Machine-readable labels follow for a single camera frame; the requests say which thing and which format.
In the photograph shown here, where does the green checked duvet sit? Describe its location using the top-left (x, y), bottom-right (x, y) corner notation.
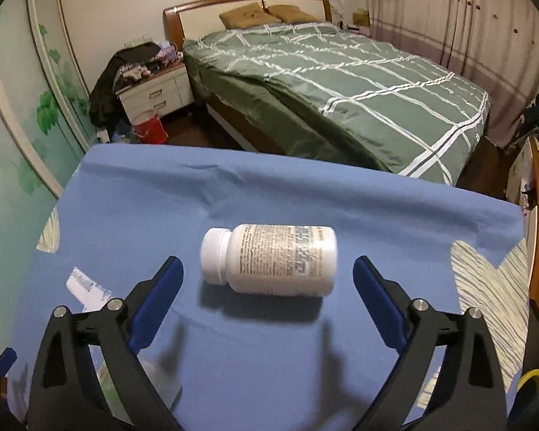
top-left (181, 20), bottom-right (492, 187)

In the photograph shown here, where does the red plastic bucket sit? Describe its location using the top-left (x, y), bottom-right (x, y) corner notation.
top-left (131, 110), bottom-right (168, 145)

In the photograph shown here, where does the tissue box on far nightstand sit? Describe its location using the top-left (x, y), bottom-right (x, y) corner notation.
top-left (353, 8), bottom-right (371, 27)

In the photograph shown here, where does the pile of dark clothes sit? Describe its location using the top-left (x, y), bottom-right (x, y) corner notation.
top-left (89, 42), bottom-right (179, 135)

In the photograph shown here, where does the white bedside nightstand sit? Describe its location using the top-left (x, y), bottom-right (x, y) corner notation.
top-left (118, 63), bottom-right (193, 126)

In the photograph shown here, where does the yellow rimmed trash bin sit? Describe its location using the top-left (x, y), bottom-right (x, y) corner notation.
top-left (517, 368), bottom-right (539, 403)

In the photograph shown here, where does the glass sliding wardrobe door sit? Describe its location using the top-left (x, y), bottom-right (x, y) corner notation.
top-left (0, 0), bottom-right (96, 353)

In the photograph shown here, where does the right brown pillow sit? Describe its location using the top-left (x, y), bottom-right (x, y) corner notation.
top-left (267, 5), bottom-right (320, 24)

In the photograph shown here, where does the brown pillow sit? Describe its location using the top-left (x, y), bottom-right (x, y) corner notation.
top-left (219, 3), bottom-right (281, 29)
top-left (267, 5), bottom-right (320, 24)

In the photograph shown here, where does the left brown pillow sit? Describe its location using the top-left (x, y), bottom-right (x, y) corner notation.
top-left (219, 3), bottom-right (281, 29)

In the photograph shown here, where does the blue patterned tablecloth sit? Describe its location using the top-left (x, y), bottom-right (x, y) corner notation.
top-left (8, 144), bottom-right (529, 430)

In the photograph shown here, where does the wooden bed with headboard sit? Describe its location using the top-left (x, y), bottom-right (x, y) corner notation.
top-left (162, 0), bottom-right (493, 187)

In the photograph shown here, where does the pink beige curtain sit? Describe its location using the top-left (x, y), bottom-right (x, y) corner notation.
top-left (365, 0), bottom-right (539, 148)

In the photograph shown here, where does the white pill bottle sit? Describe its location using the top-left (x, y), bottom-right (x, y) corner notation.
top-left (200, 224), bottom-right (338, 298)

